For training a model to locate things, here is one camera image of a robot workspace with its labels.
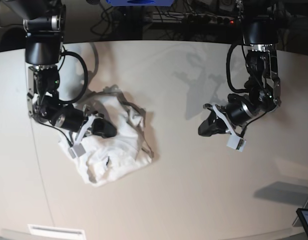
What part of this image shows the gripper with bracket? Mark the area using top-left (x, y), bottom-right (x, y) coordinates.
top-left (50, 104), bottom-right (117, 138)
top-left (198, 98), bottom-right (259, 137)

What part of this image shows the white T-shirt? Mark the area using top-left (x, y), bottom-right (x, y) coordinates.
top-left (58, 85), bottom-right (154, 187)

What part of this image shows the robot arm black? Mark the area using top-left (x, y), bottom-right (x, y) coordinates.
top-left (198, 0), bottom-right (282, 138)
top-left (0, 0), bottom-right (117, 147)

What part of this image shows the black power strip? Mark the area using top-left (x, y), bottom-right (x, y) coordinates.
top-left (186, 14), bottom-right (235, 26)

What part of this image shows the white label strip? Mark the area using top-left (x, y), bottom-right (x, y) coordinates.
top-left (28, 224), bottom-right (86, 240)

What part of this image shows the blue box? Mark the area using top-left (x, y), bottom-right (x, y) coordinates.
top-left (106, 0), bottom-right (174, 7)

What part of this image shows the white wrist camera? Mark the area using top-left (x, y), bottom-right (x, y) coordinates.
top-left (68, 143), bottom-right (86, 159)
top-left (227, 134), bottom-right (246, 152)

